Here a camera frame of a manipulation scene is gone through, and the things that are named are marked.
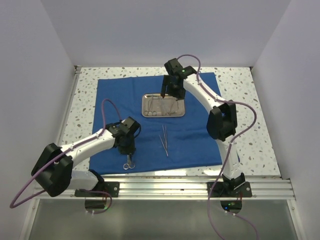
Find blue surgical cloth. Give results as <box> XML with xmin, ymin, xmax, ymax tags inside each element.
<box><xmin>89</xmin><ymin>75</ymin><xmax>222</xmax><ymax>175</ymax></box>

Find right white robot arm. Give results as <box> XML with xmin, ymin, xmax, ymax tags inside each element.
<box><xmin>160</xmin><ymin>63</ymin><xmax>246</xmax><ymax>197</ymax></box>

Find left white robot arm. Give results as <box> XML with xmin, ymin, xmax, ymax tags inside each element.
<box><xmin>31</xmin><ymin>122</ymin><xmax>141</xmax><ymax>197</ymax></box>

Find stainless steel tray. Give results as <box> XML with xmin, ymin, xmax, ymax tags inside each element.
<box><xmin>141</xmin><ymin>93</ymin><xmax>186</xmax><ymax>118</ymax></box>

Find steel forceps in tray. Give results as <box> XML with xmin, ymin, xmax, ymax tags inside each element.
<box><xmin>168</xmin><ymin>97</ymin><xmax>179</xmax><ymax>116</ymax></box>

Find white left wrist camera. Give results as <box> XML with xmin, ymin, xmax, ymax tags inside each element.
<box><xmin>119</xmin><ymin>116</ymin><xmax>141</xmax><ymax>135</ymax></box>

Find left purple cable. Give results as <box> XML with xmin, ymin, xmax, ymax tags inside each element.
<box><xmin>9</xmin><ymin>98</ymin><xmax>125</xmax><ymax>215</ymax></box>

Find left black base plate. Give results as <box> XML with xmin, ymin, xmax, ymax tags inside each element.
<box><xmin>74</xmin><ymin>181</ymin><xmax>120</xmax><ymax>198</ymax></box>

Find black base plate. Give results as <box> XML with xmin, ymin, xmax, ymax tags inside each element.
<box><xmin>210</xmin><ymin>181</ymin><xmax>253</xmax><ymax>198</ymax></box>
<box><xmin>74</xmin><ymin>181</ymin><xmax>120</xmax><ymax>198</ymax></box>

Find aluminium mounting rail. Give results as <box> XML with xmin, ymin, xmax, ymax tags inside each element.
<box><xmin>32</xmin><ymin>174</ymin><xmax>296</xmax><ymax>201</ymax></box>

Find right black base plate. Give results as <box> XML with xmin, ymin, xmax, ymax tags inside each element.
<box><xmin>210</xmin><ymin>181</ymin><xmax>253</xmax><ymax>198</ymax></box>

